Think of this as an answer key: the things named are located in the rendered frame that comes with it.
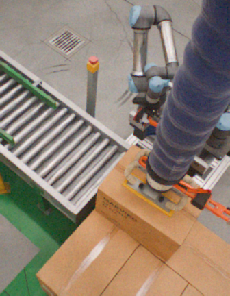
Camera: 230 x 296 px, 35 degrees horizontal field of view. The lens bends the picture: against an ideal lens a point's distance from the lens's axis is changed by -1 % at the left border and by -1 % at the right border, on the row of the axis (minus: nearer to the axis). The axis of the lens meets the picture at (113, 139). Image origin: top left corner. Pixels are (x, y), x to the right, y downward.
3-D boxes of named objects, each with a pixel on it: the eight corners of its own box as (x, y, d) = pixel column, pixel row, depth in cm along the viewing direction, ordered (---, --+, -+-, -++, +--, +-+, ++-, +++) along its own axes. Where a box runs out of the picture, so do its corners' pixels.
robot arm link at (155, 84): (162, 74, 199) (165, 86, 194) (159, 87, 208) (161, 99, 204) (148, 75, 198) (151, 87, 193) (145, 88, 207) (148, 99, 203)
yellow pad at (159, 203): (121, 185, 216) (122, 181, 212) (130, 173, 220) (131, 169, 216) (170, 218, 208) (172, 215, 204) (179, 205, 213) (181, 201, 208)
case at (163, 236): (94, 210, 259) (97, 188, 225) (126, 170, 278) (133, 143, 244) (166, 262, 245) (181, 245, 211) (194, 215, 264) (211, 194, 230)
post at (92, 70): (84, 134, 355) (86, 62, 270) (89, 130, 358) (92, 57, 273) (90, 138, 353) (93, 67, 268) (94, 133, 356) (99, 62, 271)
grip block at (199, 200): (188, 203, 203) (192, 199, 198) (196, 190, 208) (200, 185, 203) (202, 211, 201) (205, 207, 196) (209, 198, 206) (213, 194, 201)
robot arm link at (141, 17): (152, 94, 236) (157, 6, 211) (129, 96, 234) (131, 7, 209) (148, 88, 247) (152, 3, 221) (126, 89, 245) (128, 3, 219)
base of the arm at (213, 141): (211, 125, 245) (216, 116, 237) (231, 138, 241) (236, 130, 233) (200, 139, 239) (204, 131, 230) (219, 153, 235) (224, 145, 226)
